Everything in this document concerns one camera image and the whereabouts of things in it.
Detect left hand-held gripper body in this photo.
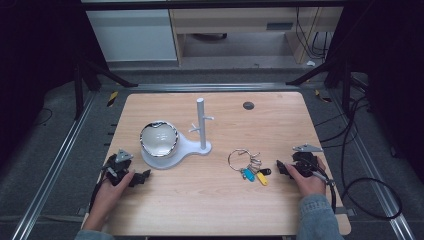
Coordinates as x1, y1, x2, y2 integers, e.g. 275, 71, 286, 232
101, 148, 135, 187

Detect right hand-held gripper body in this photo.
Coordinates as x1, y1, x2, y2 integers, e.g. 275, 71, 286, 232
291, 143, 325, 178

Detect key bunch with coloured tags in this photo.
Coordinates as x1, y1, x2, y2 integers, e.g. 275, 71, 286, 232
227, 148, 273, 187

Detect person's right hand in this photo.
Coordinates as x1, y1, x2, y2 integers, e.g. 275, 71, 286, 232
284, 155, 328, 198

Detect person's left hand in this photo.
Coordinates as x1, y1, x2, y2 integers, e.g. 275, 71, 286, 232
89, 169, 137, 214

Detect shiny silver bowl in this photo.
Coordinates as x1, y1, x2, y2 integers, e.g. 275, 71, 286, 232
139, 119, 180, 158

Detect yellow black tape strip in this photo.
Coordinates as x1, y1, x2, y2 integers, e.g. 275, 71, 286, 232
106, 90, 120, 108
314, 89, 333, 104

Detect white key stand with pegs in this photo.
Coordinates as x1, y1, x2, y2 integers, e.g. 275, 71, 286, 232
140, 97, 215, 171

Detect black metal stand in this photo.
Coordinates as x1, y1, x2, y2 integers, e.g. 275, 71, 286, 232
73, 56, 139, 121
285, 56, 354, 118

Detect white cabinet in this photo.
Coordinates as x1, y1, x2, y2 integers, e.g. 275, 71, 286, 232
85, 8, 178, 63

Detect light wooden desk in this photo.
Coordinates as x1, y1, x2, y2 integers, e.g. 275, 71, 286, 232
168, 6, 345, 66

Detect right hand-held gripper cable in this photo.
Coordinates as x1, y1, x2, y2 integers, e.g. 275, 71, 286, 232
311, 169, 338, 215

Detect hand-held gripper cable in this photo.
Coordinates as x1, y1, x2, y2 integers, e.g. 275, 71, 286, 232
88, 165, 113, 214
311, 169, 338, 215

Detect left hand-held gripper cable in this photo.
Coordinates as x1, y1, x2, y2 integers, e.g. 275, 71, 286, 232
88, 165, 113, 214

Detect black looped floor cable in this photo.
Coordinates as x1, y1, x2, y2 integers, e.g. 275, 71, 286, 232
313, 96, 404, 221

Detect metal floor rail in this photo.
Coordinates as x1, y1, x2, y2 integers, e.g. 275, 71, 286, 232
328, 89, 418, 240
9, 91, 98, 240

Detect metal cross rail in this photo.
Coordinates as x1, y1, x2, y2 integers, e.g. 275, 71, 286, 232
128, 82, 301, 94

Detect black cables under desk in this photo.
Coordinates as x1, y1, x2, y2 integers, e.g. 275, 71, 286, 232
295, 7, 334, 62

